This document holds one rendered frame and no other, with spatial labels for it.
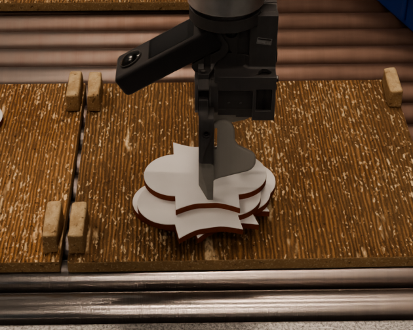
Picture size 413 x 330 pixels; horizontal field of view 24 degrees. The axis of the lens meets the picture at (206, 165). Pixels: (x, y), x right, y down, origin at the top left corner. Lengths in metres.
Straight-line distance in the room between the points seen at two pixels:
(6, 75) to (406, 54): 0.57
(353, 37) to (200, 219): 0.54
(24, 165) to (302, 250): 0.35
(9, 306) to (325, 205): 0.37
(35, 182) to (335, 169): 0.36
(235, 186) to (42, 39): 0.52
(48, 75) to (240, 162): 0.45
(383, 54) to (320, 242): 0.45
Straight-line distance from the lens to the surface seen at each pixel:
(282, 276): 1.04
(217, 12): 0.90
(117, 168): 1.14
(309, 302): 1.01
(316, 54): 1.40
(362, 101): 1.27
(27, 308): 1.01
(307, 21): 1.49
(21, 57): 1.41
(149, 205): 1.02
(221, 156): 0.98
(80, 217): 1.04
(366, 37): 1.46
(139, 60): 0.96
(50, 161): 1.17
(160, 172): 1.05
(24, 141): 1.20
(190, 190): 1.03
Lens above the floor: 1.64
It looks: 38 degrees down
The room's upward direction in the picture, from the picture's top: straight up
